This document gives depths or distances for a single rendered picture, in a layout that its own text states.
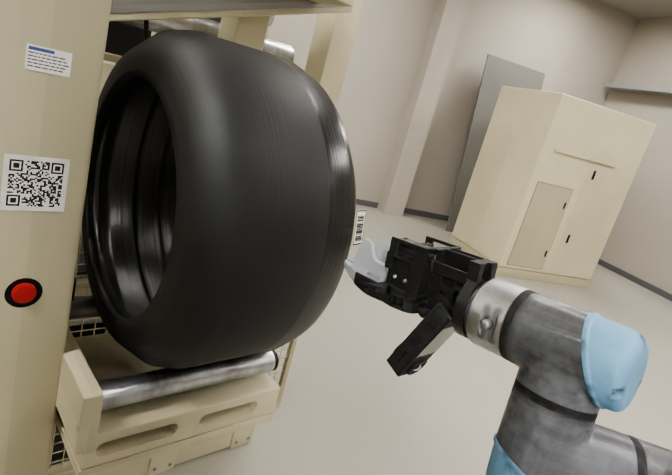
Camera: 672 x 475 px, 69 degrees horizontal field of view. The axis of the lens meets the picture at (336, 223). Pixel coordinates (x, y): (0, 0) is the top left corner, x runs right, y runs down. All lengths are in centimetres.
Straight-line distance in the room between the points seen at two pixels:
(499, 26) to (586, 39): 155
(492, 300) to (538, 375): 8
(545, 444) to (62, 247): 65
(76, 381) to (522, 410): 61
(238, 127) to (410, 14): 638
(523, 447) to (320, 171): 45
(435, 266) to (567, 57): 797
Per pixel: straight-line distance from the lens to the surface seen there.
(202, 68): 75
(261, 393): 100
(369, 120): 684
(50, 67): 73
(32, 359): 88
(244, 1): 128
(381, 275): 61
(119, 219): 117
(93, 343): 119
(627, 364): 48
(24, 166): 75
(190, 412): 93
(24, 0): 72
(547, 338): 49
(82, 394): 81
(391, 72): 690
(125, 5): 116
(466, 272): 55
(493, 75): 730
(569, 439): 51
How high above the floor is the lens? 144
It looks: 15 degrees down
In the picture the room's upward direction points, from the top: 15 degrees clockwise
